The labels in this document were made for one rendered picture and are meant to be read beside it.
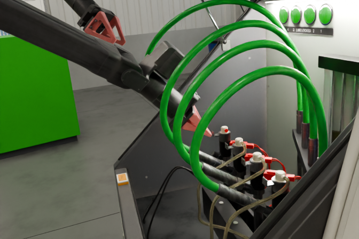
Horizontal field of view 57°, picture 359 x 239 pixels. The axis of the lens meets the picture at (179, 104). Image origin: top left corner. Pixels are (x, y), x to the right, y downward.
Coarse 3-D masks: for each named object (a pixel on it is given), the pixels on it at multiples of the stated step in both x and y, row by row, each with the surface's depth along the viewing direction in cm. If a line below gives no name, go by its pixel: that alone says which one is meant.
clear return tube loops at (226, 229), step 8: (232, 160) 65; (216, 168) 64; (264, 168) 58; (256, 176) 58; (200, 184) 64; (240, 184) 57; (288, 184) 52; (280, 192) 51; (216, 200) 57; (264, 200) 51; (200, 208) 65; (248, 208) 50; (200, 216) 66; (232, 216) 50; (208, 224) 65; (224, 232) 50; (232, 232) 62
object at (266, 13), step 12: (216, 0) 75; (228, 0) 75; (240, 0) 75; (192, 12) 77; (264, 12) 75; (168, 24) 78; (276, 24) 75; (156, 36) 79; (300, 84) 78; (300, 96) 79; (300, 108) 80
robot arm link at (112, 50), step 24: (0, 0) 50; (0, 24) 52; (24, 24) 54; (48, 24) 55; (48, 48) 57; (72, 48) 59; (96, 48) 60; (120, 48) 68; (96, 72) 63; (120, 72) 64
